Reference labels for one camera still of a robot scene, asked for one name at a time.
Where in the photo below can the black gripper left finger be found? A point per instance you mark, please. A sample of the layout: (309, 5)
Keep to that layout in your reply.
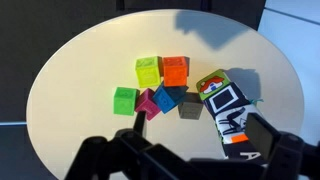
(140, 121)

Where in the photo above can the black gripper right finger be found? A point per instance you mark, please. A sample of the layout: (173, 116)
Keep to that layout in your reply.
(263, 135)

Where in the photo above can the green embossed block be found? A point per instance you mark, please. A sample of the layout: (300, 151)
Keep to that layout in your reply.
(125, 101)

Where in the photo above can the pink embossed block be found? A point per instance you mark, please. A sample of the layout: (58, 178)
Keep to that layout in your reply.
(146, 105)

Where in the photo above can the blue embossed block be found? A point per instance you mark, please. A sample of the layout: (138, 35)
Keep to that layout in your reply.
(166, 98)

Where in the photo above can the yellow-green embossed block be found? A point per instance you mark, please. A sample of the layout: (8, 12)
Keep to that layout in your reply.
(148, 72)

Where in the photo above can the grey embossed block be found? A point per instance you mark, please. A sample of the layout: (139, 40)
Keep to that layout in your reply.
(190, 108)

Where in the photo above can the orange embossed block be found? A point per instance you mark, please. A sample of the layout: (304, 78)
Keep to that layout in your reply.
(175, 71)

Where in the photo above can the soft cube with checker pattern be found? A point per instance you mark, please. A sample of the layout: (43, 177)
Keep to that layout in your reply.
(233, 128)

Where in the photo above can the soft cube with house picture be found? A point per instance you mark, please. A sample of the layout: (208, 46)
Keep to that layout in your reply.
(213, 85)

